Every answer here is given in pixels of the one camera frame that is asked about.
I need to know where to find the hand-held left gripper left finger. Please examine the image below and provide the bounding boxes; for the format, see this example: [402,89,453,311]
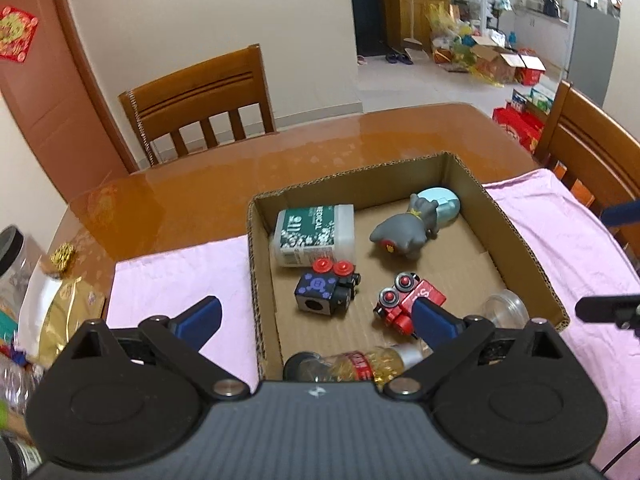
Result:
[54,296,249,404]

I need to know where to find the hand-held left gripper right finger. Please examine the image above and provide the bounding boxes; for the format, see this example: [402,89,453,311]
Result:
[384,296,577,404]

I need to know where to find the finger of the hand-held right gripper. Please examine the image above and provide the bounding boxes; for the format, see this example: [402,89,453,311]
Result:
[601,202,640,230]
[575,294,640,334]

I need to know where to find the red robot toy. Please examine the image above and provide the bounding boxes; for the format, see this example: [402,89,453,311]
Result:
[373,272,448,344]

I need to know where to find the cardboard box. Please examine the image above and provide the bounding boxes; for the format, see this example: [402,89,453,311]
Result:
[247,151,571,382]

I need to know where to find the clear plastic cup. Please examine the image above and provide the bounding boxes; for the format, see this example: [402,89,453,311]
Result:
[483,288,530,332]

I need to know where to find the bottle with gold contents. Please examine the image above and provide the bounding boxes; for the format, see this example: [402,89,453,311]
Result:
[283,344,434,387]

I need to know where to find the grey elephant toy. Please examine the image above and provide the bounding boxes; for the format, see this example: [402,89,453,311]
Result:
[369,192,441,261]

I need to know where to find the pale green egg toy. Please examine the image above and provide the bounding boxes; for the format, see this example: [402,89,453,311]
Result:
[419,186,460,227]

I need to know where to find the black cube robot toy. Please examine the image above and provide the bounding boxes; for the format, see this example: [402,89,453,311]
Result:
[293,258,362,317]

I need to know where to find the white wipes canister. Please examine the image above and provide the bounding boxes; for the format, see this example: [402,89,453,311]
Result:
[268,203,357,269]

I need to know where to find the pink cloth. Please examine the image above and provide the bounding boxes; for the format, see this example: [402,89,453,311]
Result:
[106,167,640,480]

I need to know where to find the wooden chair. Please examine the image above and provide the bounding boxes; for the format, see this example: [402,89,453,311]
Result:
[532,80,640,247]
[118,44,279,169]

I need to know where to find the red gift boxes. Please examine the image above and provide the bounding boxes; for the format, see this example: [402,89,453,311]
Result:
[492,104,547,154]

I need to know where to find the gold tissue pack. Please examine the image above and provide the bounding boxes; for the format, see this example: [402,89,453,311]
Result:
[19,255,107,367]

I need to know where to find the gold foil ornament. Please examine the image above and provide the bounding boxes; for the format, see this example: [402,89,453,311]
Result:
[49,243,77,277]

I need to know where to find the grey refrigerator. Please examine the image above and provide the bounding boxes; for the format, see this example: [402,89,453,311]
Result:
[568,0,623,107]

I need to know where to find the clear jar with black lid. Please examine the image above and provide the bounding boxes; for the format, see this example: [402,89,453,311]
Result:
[0,226,44,312]

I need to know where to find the open cardboard carton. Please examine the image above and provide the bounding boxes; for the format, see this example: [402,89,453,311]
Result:
[470,35,527,84]

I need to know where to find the brown wooden door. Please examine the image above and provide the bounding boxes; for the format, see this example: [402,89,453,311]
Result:
[0,0,139,202]

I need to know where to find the yellow plastic bag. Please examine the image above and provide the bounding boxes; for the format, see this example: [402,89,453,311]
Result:
[426,4,477,67]

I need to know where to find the broom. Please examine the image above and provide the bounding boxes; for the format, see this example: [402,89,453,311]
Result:
[402,0,424,47]

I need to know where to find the wooden cabinet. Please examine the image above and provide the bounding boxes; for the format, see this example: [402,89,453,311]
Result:
[389,0,454,56]

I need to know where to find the red door decoration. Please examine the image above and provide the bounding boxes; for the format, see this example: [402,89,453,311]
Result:
[0,6,40,64]

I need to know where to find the black cable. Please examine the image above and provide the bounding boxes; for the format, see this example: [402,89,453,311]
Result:
[599,434,640,477]

